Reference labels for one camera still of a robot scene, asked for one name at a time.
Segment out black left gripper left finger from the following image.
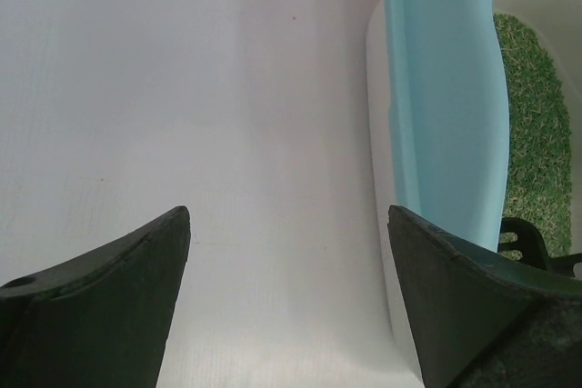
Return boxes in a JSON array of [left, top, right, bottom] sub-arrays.
[[1, 206, 190, 387]]

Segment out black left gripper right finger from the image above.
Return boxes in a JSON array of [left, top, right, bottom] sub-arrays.
[[387, 206, 581, 387]]

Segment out green cat litter pellets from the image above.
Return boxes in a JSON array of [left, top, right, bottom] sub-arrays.
[[494, 14, 572, 257]]

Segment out black litter scoop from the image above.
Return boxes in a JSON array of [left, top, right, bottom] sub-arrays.
[[497, 217, 581, 280]]

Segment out teal litter box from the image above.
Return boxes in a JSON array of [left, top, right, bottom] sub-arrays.
[[366, 0, 581, 383]]

